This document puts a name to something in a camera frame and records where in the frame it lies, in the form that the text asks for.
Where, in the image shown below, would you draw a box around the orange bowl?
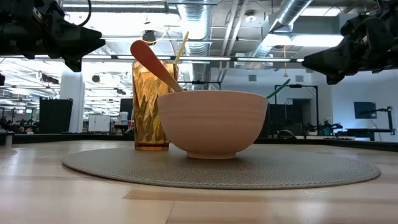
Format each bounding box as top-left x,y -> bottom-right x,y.
157,90 -> 269,161

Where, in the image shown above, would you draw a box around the silver ribbed air duct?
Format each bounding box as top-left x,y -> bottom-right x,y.
178,0 -> 213,85

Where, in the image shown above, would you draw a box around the white cabinet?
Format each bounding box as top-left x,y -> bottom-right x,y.
88,114 -> 111,133

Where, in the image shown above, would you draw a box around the yellow hanging cord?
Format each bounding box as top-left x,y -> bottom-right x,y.
282,45 -> 289,78

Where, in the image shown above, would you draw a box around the round grey placemat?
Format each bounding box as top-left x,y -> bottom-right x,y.
62,143 -> 382,190

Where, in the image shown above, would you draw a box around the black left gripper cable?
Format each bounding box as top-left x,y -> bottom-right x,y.
76,0 -> 93,27

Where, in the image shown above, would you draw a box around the black aluminium table frame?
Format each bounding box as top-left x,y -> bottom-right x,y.
0,133 -> 398,153

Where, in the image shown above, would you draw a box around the yellow straw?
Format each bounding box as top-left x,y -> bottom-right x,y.
173,30 -> 190,66

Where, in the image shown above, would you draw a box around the black robot station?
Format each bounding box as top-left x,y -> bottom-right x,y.
337,105 -> 397,141

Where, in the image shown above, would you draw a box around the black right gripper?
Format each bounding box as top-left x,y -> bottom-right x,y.
301,0 -> 398,86

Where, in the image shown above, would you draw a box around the gold spoon with green handle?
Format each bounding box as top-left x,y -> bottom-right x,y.
266,78 -> 292,100

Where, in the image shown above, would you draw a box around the silver smooth air duct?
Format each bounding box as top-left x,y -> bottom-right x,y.
248,0 -> 315,60

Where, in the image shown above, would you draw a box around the fork with orange handle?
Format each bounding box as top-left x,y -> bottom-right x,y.
129,39 -> 185,93

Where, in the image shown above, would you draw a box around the grey cylinder cup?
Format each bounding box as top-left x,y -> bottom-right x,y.
4,131 -> 16,147

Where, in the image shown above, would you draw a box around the wall mounted screen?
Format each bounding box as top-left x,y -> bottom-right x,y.
353,101 -> 378,120

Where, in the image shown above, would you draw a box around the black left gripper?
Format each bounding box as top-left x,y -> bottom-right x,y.
0,0 -> 107,73

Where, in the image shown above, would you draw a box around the black cabinet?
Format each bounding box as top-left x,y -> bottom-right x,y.
39,97 -> 75,134

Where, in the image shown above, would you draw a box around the black ceiling device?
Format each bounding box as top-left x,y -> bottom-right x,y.
142,29 -> 157,44

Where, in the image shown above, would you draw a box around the black gantry frame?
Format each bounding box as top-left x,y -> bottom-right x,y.
274,83 -> 320,138

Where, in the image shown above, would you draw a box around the amber plastic tumbler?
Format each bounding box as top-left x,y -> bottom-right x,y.
132,60 -> 180,152

